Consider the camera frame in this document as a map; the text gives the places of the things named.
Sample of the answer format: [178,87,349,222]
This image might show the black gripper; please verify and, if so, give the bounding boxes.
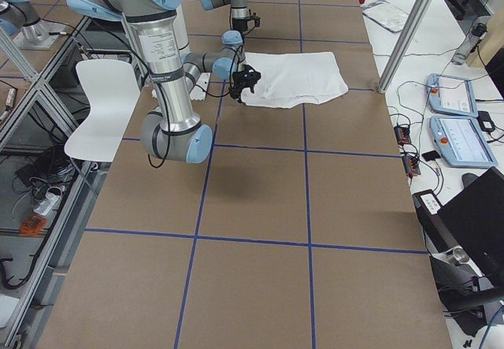
[231,69,256,103]
[231,17,248,34]

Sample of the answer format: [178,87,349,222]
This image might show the white long-sleeve printed shirt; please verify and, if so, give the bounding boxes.
[243,52,349,109]

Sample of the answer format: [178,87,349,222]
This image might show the white central mounting column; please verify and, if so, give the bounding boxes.
[150,0,212,102]

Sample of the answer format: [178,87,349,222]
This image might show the white plastic chair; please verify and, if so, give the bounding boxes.
[65,58,140,162]

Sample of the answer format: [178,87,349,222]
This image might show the silver-edged plastic document bag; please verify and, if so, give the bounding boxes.
[362,0,409,33]

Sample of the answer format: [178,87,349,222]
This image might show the upper black orange connector box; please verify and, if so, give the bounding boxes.
[394,125,412,145]

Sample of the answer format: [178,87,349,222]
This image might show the black orange connector box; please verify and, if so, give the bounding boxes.
[402,154,421,179]
[394,125,412,145]

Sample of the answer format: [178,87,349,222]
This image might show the lower black orange connector box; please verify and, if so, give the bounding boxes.
[402,154,421,179]

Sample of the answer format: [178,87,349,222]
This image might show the upper blue teach pendant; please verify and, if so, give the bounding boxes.
[426,73,478,117]

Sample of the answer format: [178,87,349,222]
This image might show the blue teach pendant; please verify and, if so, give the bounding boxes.
[426,73,478,117]
[429,115,498,169]

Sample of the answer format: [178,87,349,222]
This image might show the black box with white label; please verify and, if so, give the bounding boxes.
[412,189,443,223]

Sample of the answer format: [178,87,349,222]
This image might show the white power strip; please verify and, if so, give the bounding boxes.
[33,191,61,216]

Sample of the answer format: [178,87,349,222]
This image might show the lower blue teach pendant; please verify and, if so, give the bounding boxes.
[429,115,498,169]

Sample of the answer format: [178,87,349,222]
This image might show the orange device under table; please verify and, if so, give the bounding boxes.
[20,213,46,236]

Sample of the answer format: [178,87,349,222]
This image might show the black laptop computer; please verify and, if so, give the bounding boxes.
[438,167,503,285]

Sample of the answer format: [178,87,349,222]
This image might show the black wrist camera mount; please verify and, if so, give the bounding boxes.
[246,11,261,29]
[241,65,261,94]

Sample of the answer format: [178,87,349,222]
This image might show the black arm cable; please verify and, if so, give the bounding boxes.
[125,41,253,169]

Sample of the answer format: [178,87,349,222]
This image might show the aluminium frame post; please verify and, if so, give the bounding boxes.
[377,0,432,94]

